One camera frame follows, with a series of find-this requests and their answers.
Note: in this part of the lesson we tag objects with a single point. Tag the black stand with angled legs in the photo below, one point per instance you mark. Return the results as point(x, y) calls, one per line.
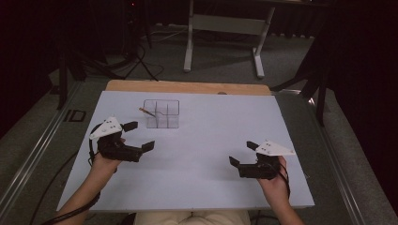
point(319, 81)

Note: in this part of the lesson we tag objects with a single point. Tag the clear plastic desk organizer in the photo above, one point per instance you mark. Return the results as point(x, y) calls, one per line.
point(162, 114)

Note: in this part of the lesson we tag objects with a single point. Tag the person's right hand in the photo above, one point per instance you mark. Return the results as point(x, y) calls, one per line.
point(277, 187)

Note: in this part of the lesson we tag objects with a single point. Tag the metal floor rail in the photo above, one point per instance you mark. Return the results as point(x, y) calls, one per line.
point(34, 153)
point(338, 175)

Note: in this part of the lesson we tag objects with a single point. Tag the person's left hand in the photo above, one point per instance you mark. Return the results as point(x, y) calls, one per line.
point(103, 165)

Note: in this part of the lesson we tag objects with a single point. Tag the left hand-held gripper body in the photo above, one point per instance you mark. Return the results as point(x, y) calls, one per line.
point(119, 150)

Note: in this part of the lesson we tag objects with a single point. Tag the person's legs in beige trousers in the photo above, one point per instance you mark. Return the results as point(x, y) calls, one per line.
point(191, 218)

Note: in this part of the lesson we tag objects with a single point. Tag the black tripod stand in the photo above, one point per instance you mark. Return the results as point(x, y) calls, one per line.
point(64, 78)

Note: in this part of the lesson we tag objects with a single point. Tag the white metal stand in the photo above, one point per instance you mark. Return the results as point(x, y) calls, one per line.
point(228, 24)

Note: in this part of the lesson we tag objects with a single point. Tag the white board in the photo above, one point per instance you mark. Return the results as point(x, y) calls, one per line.
point(200, 175)

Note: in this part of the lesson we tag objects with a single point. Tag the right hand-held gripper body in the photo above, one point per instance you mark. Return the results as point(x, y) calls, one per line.
point(263, 165)

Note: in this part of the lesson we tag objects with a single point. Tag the wooden table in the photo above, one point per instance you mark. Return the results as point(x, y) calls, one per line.
point(187, 86)

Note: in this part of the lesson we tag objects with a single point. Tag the black pencil with striped end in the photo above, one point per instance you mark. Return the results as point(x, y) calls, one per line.
point(147, 112)

